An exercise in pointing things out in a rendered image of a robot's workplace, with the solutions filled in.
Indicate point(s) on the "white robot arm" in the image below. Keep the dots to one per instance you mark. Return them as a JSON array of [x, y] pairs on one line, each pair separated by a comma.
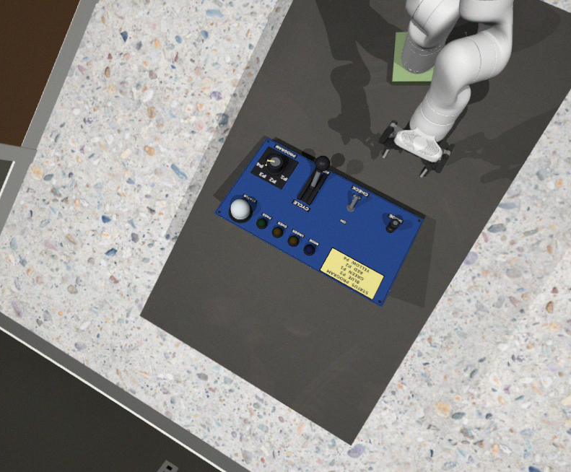
[[461, 62]]

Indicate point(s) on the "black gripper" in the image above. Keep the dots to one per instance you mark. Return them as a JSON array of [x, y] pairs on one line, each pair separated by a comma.
[[389, 144]]

